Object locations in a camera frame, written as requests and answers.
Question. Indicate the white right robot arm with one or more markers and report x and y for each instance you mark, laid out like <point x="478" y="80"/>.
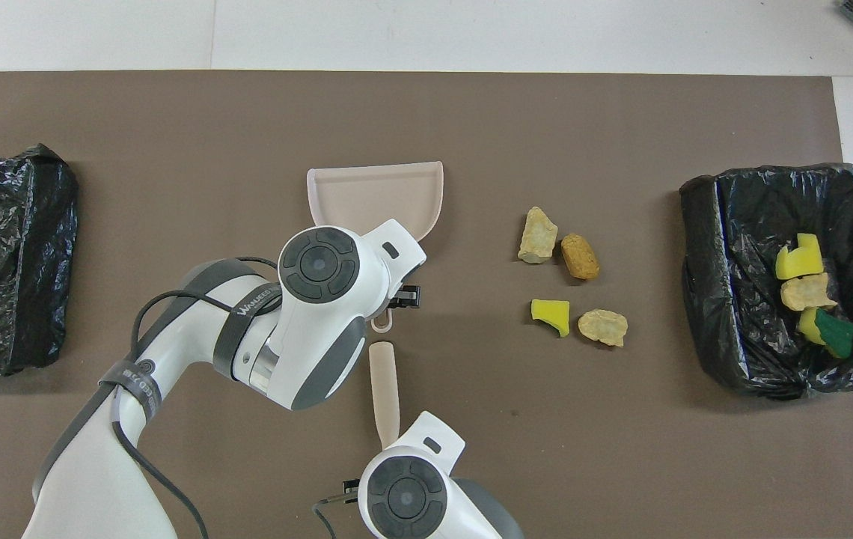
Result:
<point x="411" y="494"/>

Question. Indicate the beige hand brush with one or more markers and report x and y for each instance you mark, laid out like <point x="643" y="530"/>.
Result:
<point x="385" y="389"/>

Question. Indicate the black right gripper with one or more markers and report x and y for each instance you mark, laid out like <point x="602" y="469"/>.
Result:
<point x="353" y="491"/>

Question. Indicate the beige plastic dustpan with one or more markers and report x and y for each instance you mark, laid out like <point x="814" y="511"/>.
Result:
<point x="374" y="195"/>

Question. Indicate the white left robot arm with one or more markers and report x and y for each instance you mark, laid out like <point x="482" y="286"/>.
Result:
<point x="322" y="314"/>

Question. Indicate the brown foam chunk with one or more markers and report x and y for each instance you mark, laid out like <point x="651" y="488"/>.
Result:
<point x="580" y="257"/>

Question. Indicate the green and yellow sponge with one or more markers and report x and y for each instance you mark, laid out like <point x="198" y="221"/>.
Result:
<point x="836" y="335"/>

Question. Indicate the brown table mat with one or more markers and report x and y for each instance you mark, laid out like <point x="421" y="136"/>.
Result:
<point x="584" y="449"/>

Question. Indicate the pale beige foam chunk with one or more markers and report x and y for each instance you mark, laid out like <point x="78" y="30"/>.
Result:
<point x="808" y="292"/>
<point x="538" y="236"/>
<point x="603" y="328"/>

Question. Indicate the small yellow sponge piece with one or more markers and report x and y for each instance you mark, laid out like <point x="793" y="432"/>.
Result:
<point x="552" y="313"/>

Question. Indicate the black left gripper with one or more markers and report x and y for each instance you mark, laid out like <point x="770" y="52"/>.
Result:
<point x="410" y="297"/>

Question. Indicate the black bag lined bin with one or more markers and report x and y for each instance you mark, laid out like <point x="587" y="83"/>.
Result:
<point x="741" y="299"/>
<point x="15" y="262"/>

